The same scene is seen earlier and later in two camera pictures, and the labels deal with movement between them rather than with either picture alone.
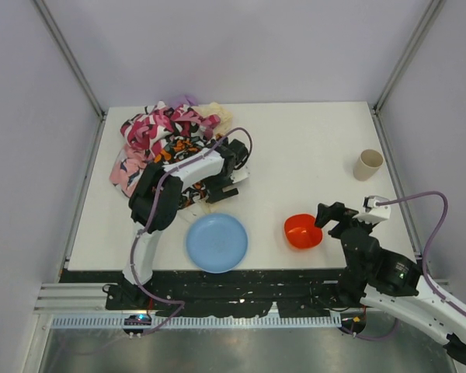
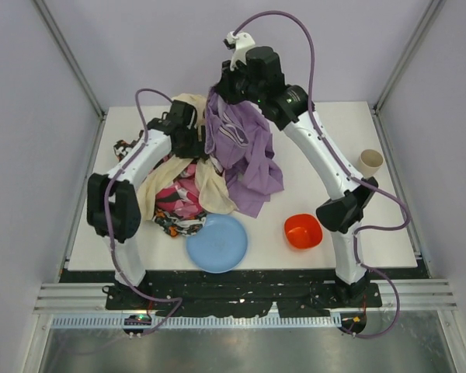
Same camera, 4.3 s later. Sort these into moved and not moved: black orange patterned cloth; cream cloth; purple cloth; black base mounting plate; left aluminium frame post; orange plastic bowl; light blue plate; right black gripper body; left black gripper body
Moved: purple cloth; right black gripper body; left black gripper body; black orange patterned cloth; cream cloth
Not moved: light blue plate; black base mounting plate; orange plastic bowl; left aluminium frame post
